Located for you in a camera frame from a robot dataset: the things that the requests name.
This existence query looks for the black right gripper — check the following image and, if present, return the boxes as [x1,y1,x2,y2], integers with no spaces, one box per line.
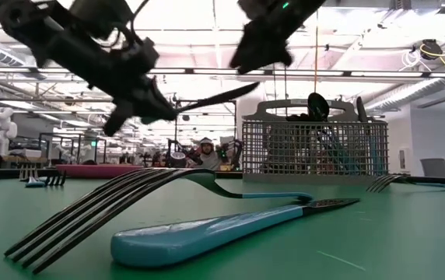
[229,0,305,75]

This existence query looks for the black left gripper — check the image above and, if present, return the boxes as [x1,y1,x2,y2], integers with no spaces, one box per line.
[103,37,179,137]

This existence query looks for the blue-handled metal fork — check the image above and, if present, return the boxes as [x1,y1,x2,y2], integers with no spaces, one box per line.
[26,170,67,188]
[19,165,39,182]
[365,173,445,194]
[3,167,315,275]

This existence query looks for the person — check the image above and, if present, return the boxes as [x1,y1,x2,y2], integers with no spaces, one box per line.
[191,136,224,171]

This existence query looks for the pink round plate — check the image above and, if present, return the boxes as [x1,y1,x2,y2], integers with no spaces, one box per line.
[54,163,145,180]

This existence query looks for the grey mesh cutlery basket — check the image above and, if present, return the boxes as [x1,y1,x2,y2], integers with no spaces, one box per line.
[240,98,389,186]

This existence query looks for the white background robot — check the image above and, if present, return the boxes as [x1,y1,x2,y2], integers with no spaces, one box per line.
[0,107,19,156]

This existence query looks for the black background rig frame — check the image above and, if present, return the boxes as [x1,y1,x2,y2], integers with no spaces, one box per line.
[173,98,238,156]

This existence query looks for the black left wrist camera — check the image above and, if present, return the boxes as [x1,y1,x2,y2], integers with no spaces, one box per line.
[68,0,136,40]

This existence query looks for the silver ventilation duct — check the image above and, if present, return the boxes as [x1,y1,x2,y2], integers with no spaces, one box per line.
[356,77,445,115]

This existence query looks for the black ceiling cable reel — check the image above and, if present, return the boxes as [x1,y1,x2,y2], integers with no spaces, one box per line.
[419,38,444,61]

